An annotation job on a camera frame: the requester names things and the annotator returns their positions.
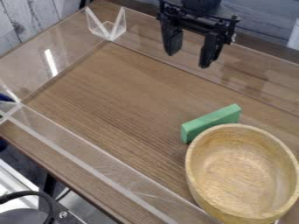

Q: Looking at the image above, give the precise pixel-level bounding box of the black cable loop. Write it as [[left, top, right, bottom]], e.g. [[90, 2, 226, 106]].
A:
[[0, 190, 55, 224]]

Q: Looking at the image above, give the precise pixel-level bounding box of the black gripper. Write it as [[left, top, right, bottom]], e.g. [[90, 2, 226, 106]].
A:
[[156, 0, 240, 68]]

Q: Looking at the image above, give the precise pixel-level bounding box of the clear acrylic corner bracket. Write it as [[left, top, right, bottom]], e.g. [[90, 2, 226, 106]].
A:
[[85, 7, 126, 41]]

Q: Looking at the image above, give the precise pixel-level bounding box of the black table leg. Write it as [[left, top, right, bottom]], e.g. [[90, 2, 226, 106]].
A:
[[42, 174, 57, 196]]

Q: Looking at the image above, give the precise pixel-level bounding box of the clear acrylic wall panel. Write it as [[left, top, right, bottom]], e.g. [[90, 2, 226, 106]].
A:
[[0, 84, 184, 224]]

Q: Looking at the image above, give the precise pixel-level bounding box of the light wooden bowl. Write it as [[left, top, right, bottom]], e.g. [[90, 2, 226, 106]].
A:
[[184, 123, 299, 224]]

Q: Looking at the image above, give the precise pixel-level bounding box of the green rectangular block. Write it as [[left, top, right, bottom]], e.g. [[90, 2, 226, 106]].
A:
[[181, 104, 241, 144]]

